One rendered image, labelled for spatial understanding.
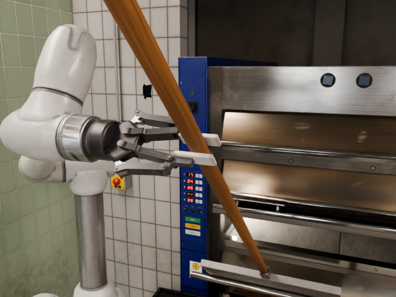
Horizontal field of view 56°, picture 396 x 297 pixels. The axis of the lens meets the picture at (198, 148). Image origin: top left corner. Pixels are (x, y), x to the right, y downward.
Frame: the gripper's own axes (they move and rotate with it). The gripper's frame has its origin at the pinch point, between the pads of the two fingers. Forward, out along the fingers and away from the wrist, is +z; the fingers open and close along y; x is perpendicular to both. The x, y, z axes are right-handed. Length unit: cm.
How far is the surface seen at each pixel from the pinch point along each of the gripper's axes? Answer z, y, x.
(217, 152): -36, -58, -113
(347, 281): 33, -14, -152
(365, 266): 40, -20, -143
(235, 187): -25, -44, -123
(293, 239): 5, -31, -154
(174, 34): -60, -104, -74
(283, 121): -3, -73, -102
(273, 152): -6, -60, -110
